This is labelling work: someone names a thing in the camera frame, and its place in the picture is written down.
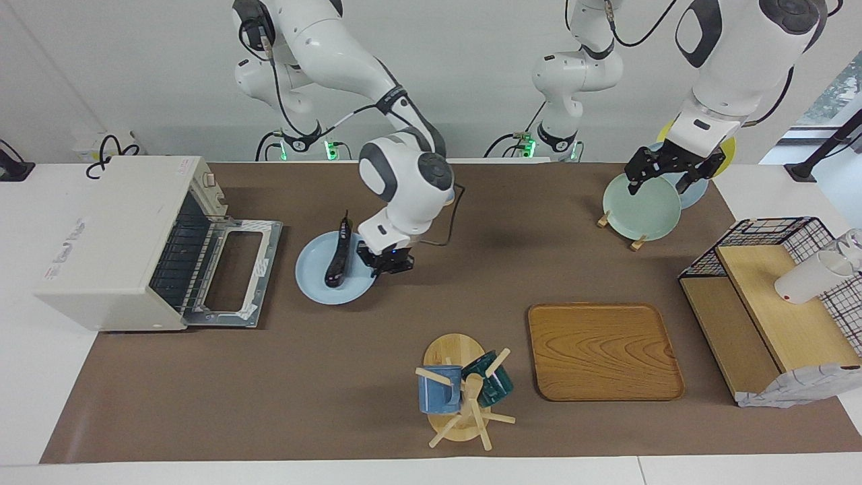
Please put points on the white toaster oven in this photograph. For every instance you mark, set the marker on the white toaster oven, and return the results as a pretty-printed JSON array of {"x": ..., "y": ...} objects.
[{"x": 108, "y": 222}]

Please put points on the black clamp stand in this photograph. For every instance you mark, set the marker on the black clamp stand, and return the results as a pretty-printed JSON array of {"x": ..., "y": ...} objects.
[{"x": 801, "y": 172}]

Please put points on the yellow plate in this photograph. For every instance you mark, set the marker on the yellow plate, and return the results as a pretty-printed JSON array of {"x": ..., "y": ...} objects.
[{"x": 727, "y": 151}]

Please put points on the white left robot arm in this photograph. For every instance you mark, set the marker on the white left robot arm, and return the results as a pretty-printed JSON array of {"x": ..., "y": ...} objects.
[{"x": 734, "y": 54}]

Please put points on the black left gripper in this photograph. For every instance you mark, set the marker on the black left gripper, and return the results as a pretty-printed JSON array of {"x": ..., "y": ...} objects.
[{"x": 680, "y": 156}]

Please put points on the wooden mug tree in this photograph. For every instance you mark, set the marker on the wooden mug tree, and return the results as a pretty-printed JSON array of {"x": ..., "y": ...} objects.
[{"x": 452, "y": 350}]

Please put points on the white wall socket box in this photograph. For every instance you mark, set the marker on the white wall socket box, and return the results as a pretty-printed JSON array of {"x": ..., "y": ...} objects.
[{"x": 84, "y": 145}]

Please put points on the blue ceramic mug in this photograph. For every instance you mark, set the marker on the blue ceramic mug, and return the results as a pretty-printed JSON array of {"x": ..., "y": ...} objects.
[{"x": 438, "y": 396}]

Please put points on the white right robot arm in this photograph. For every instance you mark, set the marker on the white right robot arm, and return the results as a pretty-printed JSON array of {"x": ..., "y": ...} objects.
[{"x": 404, "y": 188}]

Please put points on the dark purple eggplant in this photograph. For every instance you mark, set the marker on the dark purple eggplant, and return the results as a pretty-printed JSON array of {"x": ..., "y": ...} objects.
[{"x": 337, "y": 263}]

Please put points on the square wooden tray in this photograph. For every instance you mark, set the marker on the square wooden tray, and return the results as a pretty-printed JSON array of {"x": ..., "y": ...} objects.
[{"x": 606, "y": 353}]

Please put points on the brown table mat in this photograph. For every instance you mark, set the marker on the brown table mat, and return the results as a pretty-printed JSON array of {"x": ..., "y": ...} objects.
[{"x": 303, "y": 370}]

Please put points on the grey blue upright plate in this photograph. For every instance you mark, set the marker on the grey blue upright plate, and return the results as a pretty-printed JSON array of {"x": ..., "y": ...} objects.
[{"x": 697, "y": 194}]

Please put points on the clear glass cup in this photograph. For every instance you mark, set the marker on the clear glass cup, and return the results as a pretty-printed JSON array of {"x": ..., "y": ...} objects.
[{"x": 854, "y": 239}]

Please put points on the white plastic cup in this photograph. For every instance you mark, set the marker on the white plastic cup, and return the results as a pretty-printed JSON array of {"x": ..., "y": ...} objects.
[{"x": 805, "y": 279}]

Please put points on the window with dark frame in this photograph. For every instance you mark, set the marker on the window with dark frame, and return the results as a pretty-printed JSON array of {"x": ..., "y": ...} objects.
[{"x": 838, "y": 94}]

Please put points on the white patterned cloth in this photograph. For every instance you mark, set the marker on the white patterned cloth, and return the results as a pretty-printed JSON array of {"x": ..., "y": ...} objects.
[{"x": 808, "y": 385}]

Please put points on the black desk device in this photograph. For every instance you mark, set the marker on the black desk device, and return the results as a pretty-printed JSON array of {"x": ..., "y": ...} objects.
[{"x": 13, "y": 172}]

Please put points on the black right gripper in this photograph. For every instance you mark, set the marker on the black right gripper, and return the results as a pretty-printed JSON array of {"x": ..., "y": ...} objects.
[{"x": 385, "y": 253}]

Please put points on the pale green plate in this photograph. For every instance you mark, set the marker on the pale green plate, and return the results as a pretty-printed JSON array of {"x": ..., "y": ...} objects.
[{"x": 643, "y": 212}]

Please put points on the wooden step shelf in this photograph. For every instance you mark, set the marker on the wooden step shelf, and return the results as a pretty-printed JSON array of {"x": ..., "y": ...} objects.
[{"x": 794, "y": 323}]

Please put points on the dark green mug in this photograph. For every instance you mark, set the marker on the dark green mug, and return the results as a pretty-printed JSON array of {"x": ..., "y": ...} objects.
[{"x": 500, "y": 387}]

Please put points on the wooden plate rack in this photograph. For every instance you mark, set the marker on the wooden plate rack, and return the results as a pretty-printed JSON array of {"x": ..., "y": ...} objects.
[{"x": 603, "y": 219}]

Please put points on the light blue plate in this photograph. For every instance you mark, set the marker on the light blue plate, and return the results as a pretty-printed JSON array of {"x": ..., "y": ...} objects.
[{"x": 311, "y": 276}]

